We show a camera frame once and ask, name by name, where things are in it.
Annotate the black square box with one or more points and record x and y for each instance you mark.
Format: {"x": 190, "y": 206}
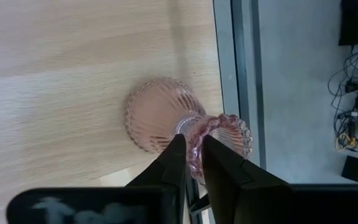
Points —
{"x": 355, "y": 169}

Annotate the pink ribbed glass candle holder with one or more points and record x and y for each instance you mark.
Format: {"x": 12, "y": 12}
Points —
{"x": 157, "y": 112}

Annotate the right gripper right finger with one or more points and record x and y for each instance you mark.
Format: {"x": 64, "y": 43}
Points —
{"x": 228, "y": 186}

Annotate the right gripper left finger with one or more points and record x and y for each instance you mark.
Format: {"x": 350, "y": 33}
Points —
{"x": 169, "y": 174}

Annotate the wooden shelf with black frame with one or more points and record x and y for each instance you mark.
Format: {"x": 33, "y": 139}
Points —
{"x": 73, "y": 62}

